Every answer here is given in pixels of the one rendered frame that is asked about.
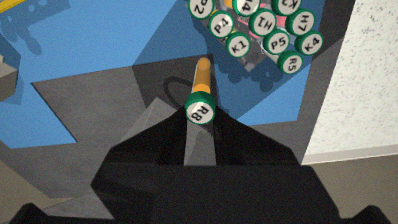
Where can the blue bench mat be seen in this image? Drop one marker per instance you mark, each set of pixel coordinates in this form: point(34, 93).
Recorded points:
point(48, 39)

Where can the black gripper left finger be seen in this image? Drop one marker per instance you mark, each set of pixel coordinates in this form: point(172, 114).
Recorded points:
point(155, 144)

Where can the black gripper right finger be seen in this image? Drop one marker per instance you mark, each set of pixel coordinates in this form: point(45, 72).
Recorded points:
point(246, 146)

